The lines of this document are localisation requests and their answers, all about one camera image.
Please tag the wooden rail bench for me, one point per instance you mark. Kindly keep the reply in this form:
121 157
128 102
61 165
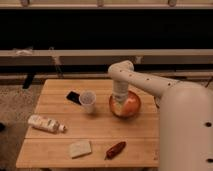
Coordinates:
107 57

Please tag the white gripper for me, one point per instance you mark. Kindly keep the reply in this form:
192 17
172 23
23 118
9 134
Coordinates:
120 93

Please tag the beige sponge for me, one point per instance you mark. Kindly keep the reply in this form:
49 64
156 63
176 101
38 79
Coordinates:
80 148

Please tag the orange ceramic bowl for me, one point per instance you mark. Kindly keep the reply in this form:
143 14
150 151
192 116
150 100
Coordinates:
129 108

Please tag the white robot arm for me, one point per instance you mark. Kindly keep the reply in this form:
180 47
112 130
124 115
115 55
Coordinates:
185 116

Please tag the clear plastic cup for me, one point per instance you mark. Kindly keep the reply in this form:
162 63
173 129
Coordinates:
87 100

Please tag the black rectangular block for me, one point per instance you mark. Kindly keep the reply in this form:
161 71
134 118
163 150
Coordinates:
74 97

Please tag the white tube bottle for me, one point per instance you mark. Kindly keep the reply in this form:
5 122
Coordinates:
46 124

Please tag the red chili pepper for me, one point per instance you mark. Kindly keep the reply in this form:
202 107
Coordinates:
115 150

